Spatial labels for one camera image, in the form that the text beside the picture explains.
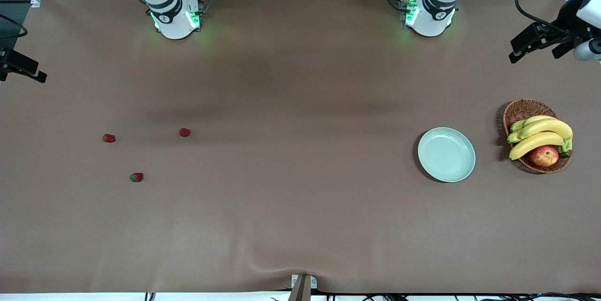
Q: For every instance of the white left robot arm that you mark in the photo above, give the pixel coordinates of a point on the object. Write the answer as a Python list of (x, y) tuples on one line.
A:
[(429, 14)]

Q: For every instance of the metal table edge bracket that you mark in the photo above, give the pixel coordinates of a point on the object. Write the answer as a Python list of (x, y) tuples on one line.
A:
[(303, 289)]

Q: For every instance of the brown wicker basket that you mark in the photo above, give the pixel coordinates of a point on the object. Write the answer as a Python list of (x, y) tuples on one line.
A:
[(526, 108)]

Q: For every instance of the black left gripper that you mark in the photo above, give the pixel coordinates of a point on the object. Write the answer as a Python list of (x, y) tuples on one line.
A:
[(558, 34)]

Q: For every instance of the yellow banana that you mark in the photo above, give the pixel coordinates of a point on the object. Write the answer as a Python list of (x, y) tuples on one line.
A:
[(535, 141), (535, 119), (549, 127)]

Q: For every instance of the large table cover mat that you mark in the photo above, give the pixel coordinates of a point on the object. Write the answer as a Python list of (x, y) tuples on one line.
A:
[(300, 104)]

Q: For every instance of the red apple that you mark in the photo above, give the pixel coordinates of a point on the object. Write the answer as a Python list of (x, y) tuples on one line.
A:
[(543, 156)]

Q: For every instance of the pale green round plate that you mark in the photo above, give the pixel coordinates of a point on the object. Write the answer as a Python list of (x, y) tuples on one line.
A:
[(446, 154)]

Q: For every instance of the red strawberry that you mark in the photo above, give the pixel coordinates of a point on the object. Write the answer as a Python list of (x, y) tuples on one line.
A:
[(184, 132), (136, 177), (108, 138)]

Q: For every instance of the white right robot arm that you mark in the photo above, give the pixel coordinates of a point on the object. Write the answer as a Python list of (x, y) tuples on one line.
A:
[(173, 24)]

